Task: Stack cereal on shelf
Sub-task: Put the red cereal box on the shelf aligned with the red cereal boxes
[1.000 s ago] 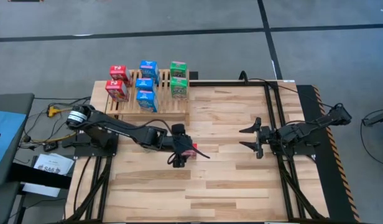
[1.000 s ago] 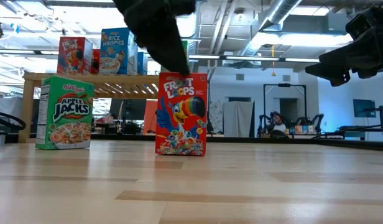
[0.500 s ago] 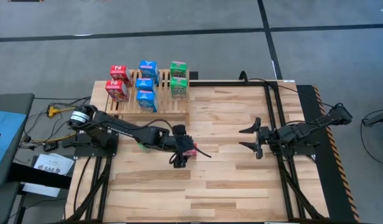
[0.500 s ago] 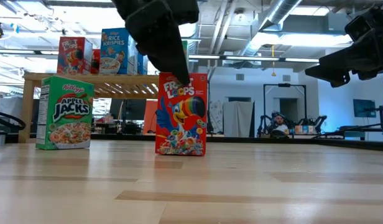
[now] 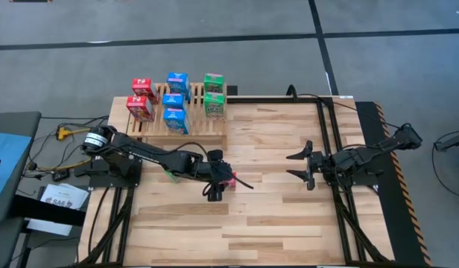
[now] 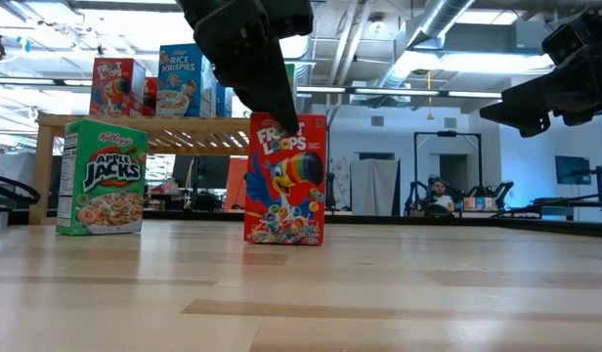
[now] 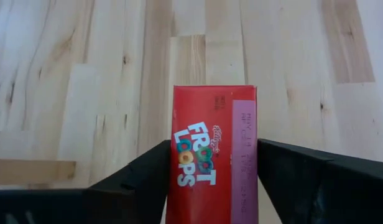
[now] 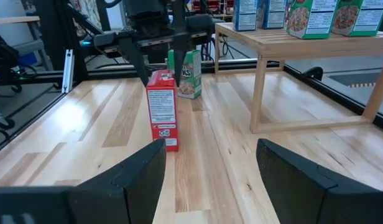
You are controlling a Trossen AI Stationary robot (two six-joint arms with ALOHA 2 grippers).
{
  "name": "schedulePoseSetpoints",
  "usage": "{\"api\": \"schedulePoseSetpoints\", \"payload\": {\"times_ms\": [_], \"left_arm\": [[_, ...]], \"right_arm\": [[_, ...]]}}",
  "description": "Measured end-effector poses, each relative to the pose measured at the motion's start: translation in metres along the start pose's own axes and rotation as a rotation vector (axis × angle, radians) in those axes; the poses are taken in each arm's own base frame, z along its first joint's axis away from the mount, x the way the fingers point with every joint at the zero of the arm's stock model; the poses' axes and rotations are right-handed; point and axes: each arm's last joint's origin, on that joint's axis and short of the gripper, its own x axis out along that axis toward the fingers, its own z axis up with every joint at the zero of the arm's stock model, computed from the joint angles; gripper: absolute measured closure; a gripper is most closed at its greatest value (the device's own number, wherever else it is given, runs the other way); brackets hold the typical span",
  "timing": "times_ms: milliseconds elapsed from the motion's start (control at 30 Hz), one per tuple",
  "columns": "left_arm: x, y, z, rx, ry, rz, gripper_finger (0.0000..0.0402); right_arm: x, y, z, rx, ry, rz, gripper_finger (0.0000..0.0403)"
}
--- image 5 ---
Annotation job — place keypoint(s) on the grey floor stand foot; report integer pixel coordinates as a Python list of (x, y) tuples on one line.
[(453, 140)]

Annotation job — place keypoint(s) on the black hazard-striped floor mat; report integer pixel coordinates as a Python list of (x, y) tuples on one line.
[(393, 208)]

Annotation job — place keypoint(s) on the plain white paper sheet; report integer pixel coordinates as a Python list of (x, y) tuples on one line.
[(47, 227)]

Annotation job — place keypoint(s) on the green Apple Jacks cereal box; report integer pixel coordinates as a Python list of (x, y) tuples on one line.
[(214, 105), (213, 82), (173, 176)]

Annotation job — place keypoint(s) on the black aluminium rig frame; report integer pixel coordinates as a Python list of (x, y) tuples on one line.
[(274, 99)]

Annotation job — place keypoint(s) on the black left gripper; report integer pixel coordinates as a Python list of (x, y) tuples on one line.
[(214, 171)]

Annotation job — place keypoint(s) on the blue table pad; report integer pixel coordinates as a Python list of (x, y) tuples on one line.
[(6, 175)]

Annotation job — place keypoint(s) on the grey side table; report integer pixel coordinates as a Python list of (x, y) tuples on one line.
[(13, 121)]

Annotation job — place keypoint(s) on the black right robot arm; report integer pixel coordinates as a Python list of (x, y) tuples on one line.
[(371, 156)]

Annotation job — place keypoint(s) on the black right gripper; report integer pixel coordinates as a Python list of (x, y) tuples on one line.
[(319, 165)]

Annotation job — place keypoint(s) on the black power brick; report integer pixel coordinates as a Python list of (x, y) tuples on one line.
[(60, 175)]

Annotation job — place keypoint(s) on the white printed paper sheet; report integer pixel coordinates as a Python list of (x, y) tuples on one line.
[(62, 195)]

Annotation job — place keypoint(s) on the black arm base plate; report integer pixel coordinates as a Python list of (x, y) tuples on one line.
[(103, 182), (367, 181)]

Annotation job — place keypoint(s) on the wooden slatted shelf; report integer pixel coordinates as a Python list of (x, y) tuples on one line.
[(207, 128)]

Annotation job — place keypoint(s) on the black bench bar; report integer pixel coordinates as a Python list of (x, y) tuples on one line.
[(47, 212)]

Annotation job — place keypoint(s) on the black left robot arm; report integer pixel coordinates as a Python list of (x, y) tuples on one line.
[(140, 152)]

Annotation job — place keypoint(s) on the blue Rice Krispies cereal box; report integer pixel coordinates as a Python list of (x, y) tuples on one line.
[(173, 100), (178, 82), (176, 121)]

